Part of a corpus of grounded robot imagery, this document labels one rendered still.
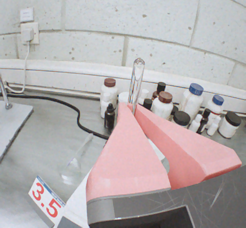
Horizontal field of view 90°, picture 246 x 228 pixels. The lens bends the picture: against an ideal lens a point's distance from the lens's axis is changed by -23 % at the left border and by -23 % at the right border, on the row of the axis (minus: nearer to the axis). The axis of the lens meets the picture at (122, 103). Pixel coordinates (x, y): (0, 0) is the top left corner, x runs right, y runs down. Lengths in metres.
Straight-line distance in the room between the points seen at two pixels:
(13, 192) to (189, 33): 0.67
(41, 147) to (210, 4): 0.67
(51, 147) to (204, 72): 0.57
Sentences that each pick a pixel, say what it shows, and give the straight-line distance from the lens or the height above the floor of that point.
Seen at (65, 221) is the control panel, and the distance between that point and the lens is 0.27.
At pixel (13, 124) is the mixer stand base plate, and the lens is 0.52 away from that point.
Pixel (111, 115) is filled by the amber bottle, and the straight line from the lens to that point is 0.43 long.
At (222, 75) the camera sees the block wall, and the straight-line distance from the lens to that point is 0.68.
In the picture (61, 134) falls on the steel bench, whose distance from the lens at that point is 0.45.
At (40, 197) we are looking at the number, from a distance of 0.35.
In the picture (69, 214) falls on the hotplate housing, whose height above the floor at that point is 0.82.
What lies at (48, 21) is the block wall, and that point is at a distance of 0.61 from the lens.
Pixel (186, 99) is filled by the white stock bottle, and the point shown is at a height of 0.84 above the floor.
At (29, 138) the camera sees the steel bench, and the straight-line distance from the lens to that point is 0.47.
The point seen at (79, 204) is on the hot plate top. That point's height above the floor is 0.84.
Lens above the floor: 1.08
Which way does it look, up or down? 35 degrees down
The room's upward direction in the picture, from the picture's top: 8 degrees clockwise
